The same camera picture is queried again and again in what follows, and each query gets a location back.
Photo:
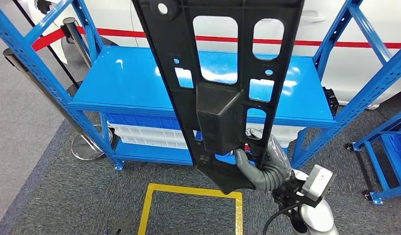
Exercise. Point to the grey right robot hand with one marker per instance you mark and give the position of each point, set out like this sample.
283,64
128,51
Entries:
276,172

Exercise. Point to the long black plastic part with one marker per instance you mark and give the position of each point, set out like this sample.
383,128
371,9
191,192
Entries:
219,123

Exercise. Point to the blue metal shelf rack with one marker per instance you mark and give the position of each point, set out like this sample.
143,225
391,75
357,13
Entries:
122,81

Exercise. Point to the blue wheeled metal rack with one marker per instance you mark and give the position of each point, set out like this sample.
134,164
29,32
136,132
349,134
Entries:
375,168

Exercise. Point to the yellow floor tape square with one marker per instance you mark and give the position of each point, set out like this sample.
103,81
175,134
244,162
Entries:
174,189

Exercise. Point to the white car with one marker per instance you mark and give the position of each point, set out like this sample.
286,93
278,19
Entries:
317,29

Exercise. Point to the red barrier belt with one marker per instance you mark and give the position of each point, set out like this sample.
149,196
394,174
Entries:
122,33

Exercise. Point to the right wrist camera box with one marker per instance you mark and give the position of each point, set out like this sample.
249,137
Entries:
317,181

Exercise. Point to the chrome stanchion post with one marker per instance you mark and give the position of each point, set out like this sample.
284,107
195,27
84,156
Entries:
86,149
73,32

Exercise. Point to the thin black stanchion post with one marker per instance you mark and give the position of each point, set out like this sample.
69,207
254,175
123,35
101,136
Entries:
73,90

